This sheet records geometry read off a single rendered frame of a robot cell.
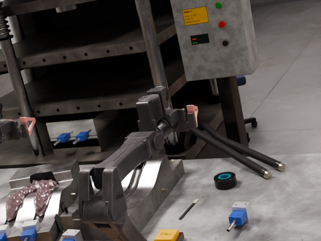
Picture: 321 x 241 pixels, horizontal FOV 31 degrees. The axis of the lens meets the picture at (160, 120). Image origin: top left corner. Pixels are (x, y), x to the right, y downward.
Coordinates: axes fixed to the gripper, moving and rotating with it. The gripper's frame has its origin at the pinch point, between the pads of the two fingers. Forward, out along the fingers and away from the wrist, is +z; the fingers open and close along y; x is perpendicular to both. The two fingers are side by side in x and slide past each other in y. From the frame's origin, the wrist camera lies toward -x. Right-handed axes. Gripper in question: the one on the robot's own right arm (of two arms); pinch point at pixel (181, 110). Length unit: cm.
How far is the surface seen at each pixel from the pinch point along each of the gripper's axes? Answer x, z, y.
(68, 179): 32, 22, 65
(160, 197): 37.1, 16.8, 23.2
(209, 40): -5, 79, 19
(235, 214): 35.9, 3.1, -9.5
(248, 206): 35.3, 7.4, -12.7
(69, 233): 35, -13, 42
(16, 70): -5, 65, 113
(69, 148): 38, 68, 97
